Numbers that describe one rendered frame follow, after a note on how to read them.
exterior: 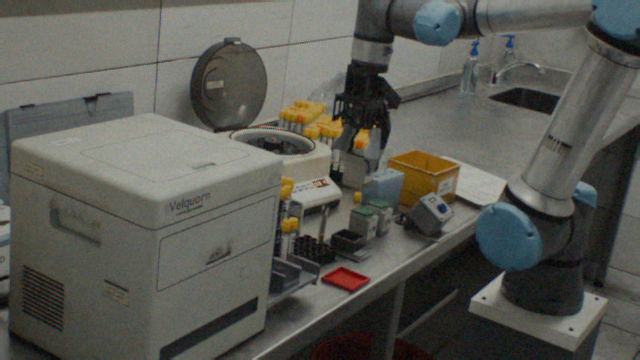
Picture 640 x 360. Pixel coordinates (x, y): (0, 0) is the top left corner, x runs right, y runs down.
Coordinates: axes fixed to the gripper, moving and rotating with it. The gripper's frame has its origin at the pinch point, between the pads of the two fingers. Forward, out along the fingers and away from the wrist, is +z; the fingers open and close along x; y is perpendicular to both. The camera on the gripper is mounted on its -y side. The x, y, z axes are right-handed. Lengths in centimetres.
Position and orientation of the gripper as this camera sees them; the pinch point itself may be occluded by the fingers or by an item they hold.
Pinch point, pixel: (360, 162)
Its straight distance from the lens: 165.2
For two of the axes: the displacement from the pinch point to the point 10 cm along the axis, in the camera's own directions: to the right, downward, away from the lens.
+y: -5.3, 2.1, -8.2
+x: 8.4, 2.8, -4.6
